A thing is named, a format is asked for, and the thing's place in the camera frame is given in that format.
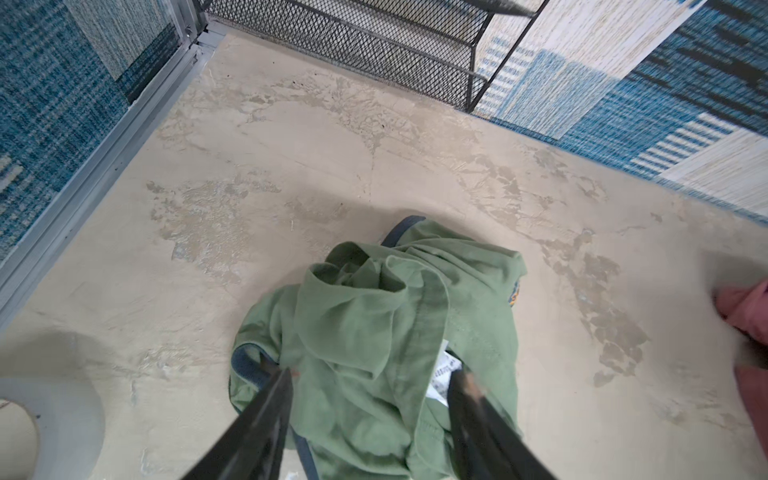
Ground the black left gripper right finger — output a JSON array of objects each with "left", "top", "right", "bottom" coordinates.
[{"left": 448, "top": 370, "right": 555, "bottom": 480}]

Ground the pink red t-shirt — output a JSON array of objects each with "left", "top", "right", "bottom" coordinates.
[{"left": 713, "top": 279, "right": 767, "bottom": 456}]

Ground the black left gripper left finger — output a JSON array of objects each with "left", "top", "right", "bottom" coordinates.
[{"left": 183, "top": 370, "right": 293, "bottom": 480}]

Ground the green t-shirt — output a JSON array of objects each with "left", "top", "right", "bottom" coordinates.
[{"left": 229, "top": 219, "right": 526, "bottom": 479}]

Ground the black wire mesh shelf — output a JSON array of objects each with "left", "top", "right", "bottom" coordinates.
[{"left": 195, "top": 1, "right": 544, "bottom": 113}]

